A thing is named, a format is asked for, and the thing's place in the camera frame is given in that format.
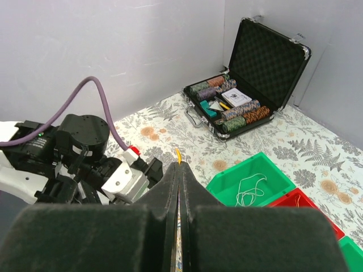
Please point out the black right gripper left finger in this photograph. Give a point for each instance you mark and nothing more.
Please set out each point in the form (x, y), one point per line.
(136, 237)

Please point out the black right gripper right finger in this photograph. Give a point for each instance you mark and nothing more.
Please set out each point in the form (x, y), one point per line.
(215, 237)

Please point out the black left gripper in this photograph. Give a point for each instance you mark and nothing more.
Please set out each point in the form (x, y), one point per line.
(85, 186)

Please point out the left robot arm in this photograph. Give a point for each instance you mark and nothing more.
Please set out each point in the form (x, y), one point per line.
(67, 164)

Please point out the left green plastic bin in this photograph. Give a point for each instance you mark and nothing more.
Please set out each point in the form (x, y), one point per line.
(257, 181)

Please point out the green plastic bin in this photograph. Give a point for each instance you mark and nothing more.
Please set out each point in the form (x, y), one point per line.
(352, 254)
(257, 181)

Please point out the floral patterned table mat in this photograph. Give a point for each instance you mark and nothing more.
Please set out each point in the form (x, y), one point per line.
(326, 167)

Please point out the right green plastic bin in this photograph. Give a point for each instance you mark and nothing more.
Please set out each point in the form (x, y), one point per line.
(352, 254)

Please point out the playing card deck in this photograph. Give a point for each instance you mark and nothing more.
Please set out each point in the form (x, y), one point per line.
(235, 98)

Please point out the black poker chip case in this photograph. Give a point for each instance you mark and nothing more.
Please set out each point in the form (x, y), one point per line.
(264, 65)

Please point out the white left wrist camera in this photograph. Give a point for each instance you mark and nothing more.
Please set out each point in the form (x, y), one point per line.
(126, 184)

